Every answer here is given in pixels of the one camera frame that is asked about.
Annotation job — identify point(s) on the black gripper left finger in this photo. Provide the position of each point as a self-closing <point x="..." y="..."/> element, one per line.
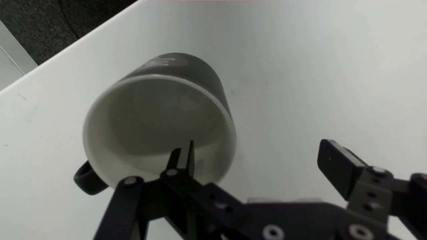
<point x="177" y="195"/>

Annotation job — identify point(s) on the black mug with white inside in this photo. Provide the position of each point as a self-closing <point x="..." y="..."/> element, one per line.
<point x="155" y="120"/>

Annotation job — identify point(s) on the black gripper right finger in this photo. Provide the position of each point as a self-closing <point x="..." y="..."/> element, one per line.
<point x="355" y="177"/>

